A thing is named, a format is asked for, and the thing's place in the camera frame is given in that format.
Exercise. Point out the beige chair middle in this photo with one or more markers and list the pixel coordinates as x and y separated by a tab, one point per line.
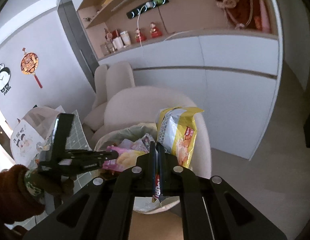
119	77

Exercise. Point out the red doll figurine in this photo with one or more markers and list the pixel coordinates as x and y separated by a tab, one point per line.
139	36
154	31

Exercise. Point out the white mesh food cover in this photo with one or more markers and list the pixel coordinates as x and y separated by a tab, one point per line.
31	133

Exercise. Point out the red snack wrapper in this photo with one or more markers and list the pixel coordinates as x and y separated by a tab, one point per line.
156	189

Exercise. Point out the yellow chip bag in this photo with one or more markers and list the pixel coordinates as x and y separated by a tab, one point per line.
177	131

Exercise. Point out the brown gloved left hand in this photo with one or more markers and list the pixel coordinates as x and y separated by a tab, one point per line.
22	197

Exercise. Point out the panda wall clock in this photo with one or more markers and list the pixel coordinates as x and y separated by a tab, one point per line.
5	76

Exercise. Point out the red doll figurine left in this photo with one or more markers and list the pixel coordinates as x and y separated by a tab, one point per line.
139	36

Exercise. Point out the pink snack wrapper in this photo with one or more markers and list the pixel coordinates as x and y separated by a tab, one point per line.
127	158

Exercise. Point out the white cabinet with shelves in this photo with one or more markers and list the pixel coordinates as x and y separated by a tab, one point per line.
233	74

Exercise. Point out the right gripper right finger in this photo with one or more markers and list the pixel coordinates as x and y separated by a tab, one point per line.
211	208

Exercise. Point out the red doll figurine right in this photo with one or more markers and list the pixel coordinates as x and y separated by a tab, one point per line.
154	31

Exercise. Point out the beige chair far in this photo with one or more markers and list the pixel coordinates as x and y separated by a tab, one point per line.
100	85

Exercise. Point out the white canister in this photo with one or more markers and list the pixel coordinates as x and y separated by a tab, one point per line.
125	38

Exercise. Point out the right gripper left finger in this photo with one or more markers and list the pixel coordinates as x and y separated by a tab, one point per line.
101	209

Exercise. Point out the large plush doll decoration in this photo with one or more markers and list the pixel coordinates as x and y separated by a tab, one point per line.
246	14

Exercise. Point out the red chinese knot ornament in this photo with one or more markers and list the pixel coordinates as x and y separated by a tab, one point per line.
28	65

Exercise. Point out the beige chair near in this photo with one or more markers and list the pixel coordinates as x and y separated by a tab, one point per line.
141	104

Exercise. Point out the beige chair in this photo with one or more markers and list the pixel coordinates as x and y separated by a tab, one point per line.
100	85
141	104
119	77

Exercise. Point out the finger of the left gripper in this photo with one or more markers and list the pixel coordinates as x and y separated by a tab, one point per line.
106	152
106	157

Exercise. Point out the white cup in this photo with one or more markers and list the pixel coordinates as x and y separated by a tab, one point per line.
118	44

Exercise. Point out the black wall socket strip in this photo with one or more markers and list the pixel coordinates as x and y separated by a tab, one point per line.
149	5

